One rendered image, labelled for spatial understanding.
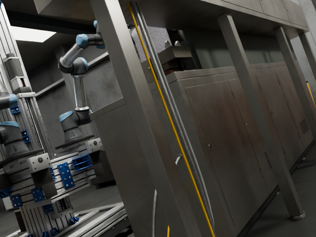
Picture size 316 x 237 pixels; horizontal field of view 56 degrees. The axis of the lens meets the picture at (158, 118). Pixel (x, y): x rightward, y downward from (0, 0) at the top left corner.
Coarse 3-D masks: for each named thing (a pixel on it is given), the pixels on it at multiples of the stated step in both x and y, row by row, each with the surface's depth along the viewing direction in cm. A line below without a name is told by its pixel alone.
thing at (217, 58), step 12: (192, 36) 161; (204, 36) 172; (216, 36) 185; (240, 36) 218; (252, 36) 238; (192, 48) 160; (204, 48) 167; (216, 48) 180; (252, 48) 229; (264, 48) 253; (276, 48) 283; (204, 60) 163; (216, 60) 175; (228, 60) 188; (252, 60) 221; (264, 60) 244; (276, 60) 271
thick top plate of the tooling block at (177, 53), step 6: (168, 48) 144; (174, 48) 144; (180, 48) 148; (186, 48) 153; (162, 54) 146; (168, 54) 144; (174, 54) 143; (180, 54) 147; (186, 54) 151; (162, 60) 147; (168, 60) 145; (174, 60) 148
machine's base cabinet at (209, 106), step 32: (192, 96) 142; (224, 96) 168; (288, 96) 264; (128, 128) 160; (192, 128) 136; (224, 128) 157; (256, 128) 189; (288, 128) 237; (128, 160) 164; (224, 160) 147; (256, 160) 175; (288, 160) 215; (128, 192) 169; (192, 192) 143; (224, 192) 138; (256, 192) 163; (160, 224) 159; (224, 224) 135
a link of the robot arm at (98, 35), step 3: (96, 33) 204; (99, 33) 203; (96, 36) 201; (99, 36) 203; (96, 39) 201; (99, 39) 202; (102, 39) 204; (96, 42) 201; (99, 42) 203; (102, 42) 205; (96, 45) 205; (99, 45) 206; (102, 45) 206; (102, 48) 208
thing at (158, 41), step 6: (156, 36) 170; (162, 36) 168; (168, 36) 166; (156, 42) 171; (162, 42) 169; (138, 48) 179; (156, 48) 172; (162, 48) 169; (144, 54) 177; (144, 60) 178
